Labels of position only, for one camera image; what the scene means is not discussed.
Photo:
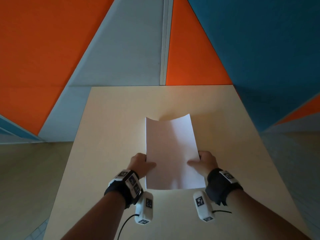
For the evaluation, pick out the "person's right hand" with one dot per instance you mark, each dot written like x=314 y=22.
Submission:
x=206 y=162

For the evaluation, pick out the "person's left hand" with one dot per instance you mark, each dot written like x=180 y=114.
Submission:
x=137 y=163

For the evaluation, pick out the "person's left thumb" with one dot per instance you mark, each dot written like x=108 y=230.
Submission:
x=149 y=166

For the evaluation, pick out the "person's right thumb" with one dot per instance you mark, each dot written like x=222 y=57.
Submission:
x=193 y=163

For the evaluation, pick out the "white paper sheet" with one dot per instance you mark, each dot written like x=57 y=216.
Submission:
x=172 y=152

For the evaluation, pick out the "person's right forearm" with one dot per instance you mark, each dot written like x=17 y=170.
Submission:
x=262 y=217

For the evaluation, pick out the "person's left forearm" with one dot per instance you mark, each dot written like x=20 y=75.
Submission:
x=96 y=218

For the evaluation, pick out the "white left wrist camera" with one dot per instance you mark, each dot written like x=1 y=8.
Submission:
x=144 y=207

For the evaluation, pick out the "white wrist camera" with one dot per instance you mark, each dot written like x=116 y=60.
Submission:
x=203 y=206
x=144 y=207

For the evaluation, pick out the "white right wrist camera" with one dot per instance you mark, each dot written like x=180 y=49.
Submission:
x=203 y=206

